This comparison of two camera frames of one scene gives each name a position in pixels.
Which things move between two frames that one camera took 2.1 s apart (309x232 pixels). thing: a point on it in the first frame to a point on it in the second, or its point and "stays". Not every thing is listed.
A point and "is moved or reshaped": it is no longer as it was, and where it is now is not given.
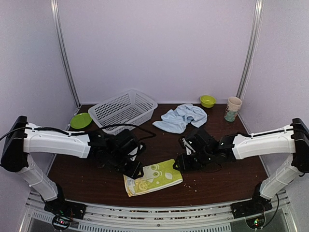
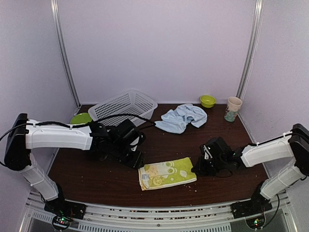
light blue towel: (177, 121) stays
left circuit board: (61, 222) stays
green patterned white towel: (156, 177) is moved or reshaped
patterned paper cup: (233, 107) stays
